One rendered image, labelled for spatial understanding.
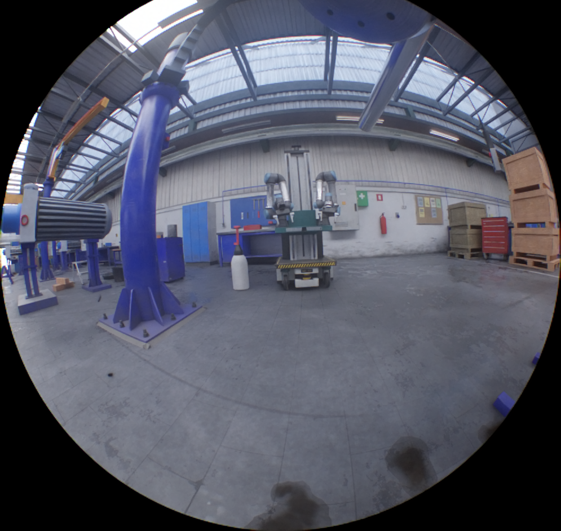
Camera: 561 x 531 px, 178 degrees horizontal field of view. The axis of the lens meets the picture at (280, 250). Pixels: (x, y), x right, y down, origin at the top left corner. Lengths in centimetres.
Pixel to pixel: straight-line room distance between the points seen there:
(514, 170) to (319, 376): 476
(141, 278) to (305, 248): 183
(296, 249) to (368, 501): 225
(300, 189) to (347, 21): 221
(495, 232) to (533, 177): 162
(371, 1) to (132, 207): 152
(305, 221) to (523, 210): 434
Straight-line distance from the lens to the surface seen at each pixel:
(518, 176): 474
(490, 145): 128
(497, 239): 501
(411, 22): 28
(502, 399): 89
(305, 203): 234
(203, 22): 273
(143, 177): 156
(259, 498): 59
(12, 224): 326
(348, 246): 500
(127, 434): 80
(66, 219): 326
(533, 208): 452
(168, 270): 309
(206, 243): 509
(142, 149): 166
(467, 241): 500
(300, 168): 248
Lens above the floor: 58
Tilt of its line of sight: 3 degrees down
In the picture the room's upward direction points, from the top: 3 degrees counter-clockwise
